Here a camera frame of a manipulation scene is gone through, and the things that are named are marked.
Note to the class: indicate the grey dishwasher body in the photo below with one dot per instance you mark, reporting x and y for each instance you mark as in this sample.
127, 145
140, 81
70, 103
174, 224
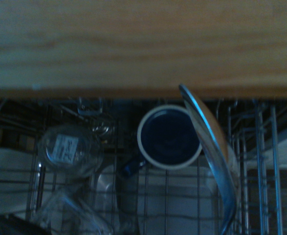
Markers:
180, 195

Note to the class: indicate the blue mug with white rim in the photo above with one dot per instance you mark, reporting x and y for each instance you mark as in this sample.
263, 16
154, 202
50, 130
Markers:
167, 139

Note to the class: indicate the clear glass jar with label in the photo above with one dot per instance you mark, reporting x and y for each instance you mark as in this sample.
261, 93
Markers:
67, 149

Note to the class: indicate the clear drinking glass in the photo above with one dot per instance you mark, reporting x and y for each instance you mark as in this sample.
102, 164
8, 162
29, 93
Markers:
72, 215

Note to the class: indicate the black rounded item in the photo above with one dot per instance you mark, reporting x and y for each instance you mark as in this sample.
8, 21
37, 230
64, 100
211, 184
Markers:
13, 225

